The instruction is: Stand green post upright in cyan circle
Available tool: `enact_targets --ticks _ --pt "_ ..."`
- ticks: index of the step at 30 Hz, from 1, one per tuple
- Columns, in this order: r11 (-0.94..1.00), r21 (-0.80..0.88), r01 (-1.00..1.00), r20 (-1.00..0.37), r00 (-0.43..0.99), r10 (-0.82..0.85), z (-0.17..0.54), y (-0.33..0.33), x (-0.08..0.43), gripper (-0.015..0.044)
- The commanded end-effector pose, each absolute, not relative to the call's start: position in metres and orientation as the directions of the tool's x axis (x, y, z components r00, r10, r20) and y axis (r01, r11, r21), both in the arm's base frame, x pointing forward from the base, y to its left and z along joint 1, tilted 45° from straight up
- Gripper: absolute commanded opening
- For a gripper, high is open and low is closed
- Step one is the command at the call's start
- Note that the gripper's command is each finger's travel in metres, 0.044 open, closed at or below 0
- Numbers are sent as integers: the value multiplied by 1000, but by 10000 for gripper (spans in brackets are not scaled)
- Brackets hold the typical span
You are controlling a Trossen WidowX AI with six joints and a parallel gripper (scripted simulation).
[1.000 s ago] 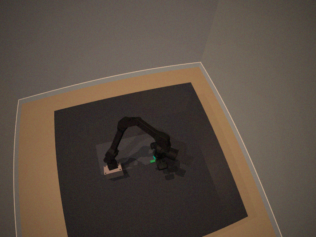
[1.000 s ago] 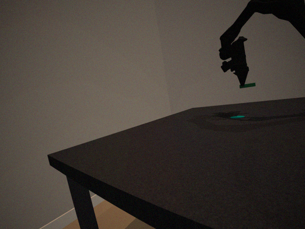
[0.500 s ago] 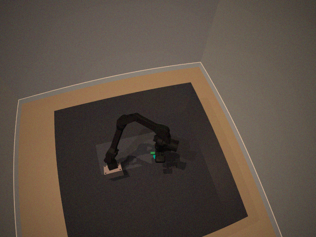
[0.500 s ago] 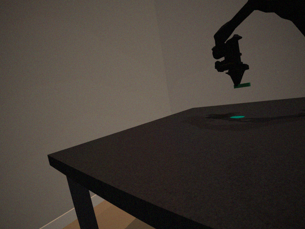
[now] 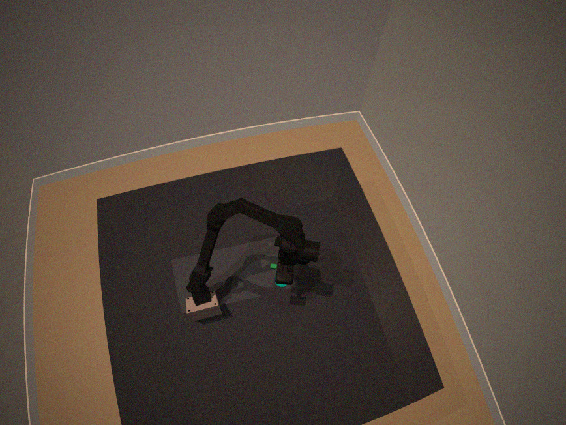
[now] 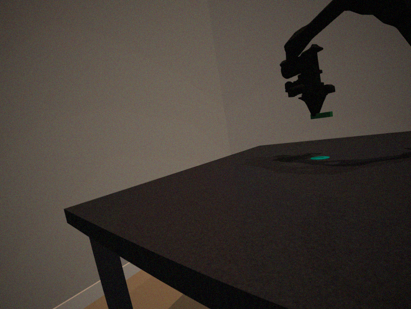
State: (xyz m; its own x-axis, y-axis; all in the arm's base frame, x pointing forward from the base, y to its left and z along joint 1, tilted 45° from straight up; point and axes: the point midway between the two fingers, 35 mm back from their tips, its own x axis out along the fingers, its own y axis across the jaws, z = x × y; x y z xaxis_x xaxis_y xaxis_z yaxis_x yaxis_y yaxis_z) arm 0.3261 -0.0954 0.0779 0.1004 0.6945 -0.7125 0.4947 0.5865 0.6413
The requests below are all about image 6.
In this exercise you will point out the green rectangular post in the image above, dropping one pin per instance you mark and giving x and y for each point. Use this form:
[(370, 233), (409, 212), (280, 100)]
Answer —
[(323, 115)]

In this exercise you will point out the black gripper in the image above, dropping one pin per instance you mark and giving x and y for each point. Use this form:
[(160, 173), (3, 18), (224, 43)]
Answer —
[(313, 90)]

